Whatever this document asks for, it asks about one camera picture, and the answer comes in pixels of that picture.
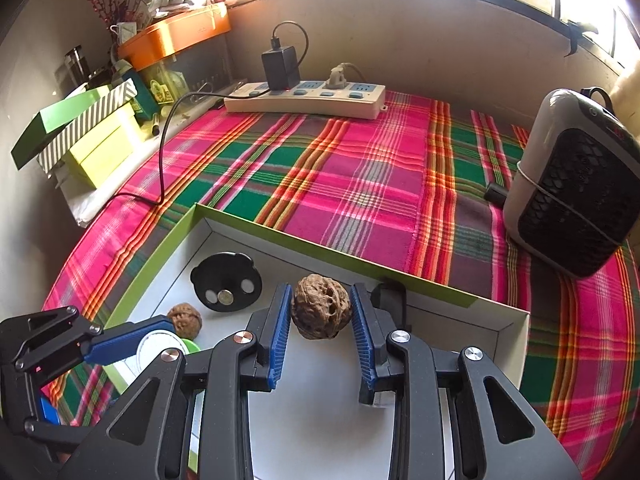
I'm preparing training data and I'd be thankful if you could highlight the green white spool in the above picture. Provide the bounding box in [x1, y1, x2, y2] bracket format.
[134, 330, 200, 373]

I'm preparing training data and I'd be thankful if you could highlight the brown walnut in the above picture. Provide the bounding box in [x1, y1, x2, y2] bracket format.
[167, 302, 202, 340]
[291, 274, 352, 340]

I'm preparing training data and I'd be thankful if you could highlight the black round disc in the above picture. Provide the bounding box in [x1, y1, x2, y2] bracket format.
[190, 252, 262, 313]

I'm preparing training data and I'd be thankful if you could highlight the black bike light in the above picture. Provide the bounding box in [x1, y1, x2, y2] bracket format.
[370, 281, 411, 332]

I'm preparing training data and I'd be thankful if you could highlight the green white cardboard box tray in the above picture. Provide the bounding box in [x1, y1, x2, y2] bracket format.
[110, 205, 529, 479]

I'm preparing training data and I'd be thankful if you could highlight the plaid bed cover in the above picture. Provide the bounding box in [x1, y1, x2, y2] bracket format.
[44, 92, 639, 479]

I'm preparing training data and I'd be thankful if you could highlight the yellow green box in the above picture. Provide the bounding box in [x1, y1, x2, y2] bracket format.
[62, 104, 144, 188]

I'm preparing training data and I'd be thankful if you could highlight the green striped gift box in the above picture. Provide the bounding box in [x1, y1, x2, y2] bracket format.
[11, 80, 138, 174]

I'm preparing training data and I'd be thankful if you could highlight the beige power strip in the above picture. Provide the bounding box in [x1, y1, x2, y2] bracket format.
[224, 80, 386, 120]

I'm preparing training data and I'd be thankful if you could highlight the grey portable heater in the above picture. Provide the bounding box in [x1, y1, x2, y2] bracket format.
[502, 87, 639, 278]

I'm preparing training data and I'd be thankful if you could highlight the white plug on strip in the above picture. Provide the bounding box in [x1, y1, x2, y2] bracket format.
[324, 62, 367, 90]

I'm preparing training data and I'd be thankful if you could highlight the black charger adapter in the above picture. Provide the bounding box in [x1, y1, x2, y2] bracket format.
[262, 46, 300, 91]

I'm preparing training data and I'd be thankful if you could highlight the orange storage tray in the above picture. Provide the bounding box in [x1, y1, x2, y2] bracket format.
[118, 2, 231, 70]

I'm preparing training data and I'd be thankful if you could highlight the black charger cable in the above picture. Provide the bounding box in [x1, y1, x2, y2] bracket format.
[112, 19, 310, 207]

